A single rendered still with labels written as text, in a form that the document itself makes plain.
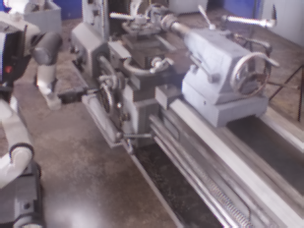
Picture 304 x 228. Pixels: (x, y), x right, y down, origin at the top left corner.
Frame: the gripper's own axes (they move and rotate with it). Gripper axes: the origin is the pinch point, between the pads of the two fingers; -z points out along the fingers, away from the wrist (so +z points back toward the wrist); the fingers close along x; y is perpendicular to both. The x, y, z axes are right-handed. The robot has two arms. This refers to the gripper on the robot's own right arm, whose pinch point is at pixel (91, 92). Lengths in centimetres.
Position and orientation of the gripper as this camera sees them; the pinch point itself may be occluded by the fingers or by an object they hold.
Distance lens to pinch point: 222.9
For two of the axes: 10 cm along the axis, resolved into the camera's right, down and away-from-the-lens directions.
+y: -4.2, -6.0, 6.8
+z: -9.0, 2.1, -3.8
